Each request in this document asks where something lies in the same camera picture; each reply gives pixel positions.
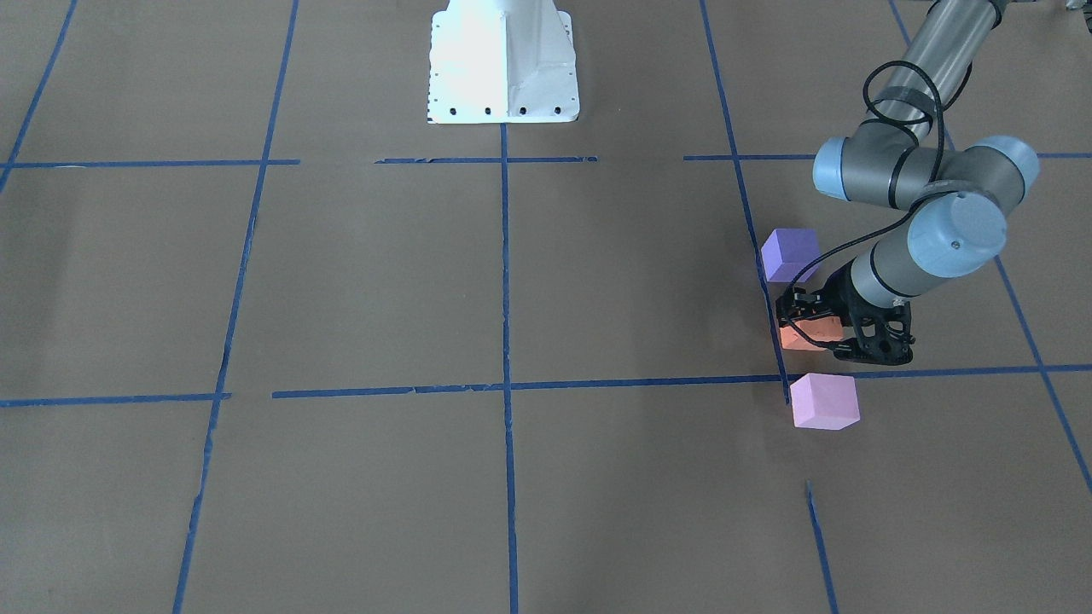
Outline light pink foam cube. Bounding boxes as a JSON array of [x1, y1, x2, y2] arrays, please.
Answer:
[[790, 373, 862, 430]]

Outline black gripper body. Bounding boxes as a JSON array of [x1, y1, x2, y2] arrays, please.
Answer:
[[819, 260, 909, 338]]

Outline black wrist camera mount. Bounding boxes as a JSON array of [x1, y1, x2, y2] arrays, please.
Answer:
[[832, 304, 915, 367]]

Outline dark purple foam cube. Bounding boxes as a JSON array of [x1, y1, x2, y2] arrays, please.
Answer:
[[759, 227, 822, 283]]

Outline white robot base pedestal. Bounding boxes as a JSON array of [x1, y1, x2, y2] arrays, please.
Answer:
[[427, 1, 581, 125]]

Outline orange foam cube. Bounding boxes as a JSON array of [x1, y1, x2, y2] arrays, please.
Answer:
[[779, 316, 844, 352]]

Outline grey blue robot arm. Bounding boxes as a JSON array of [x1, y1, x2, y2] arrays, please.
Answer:
[[776, 1, 1040, 352]]

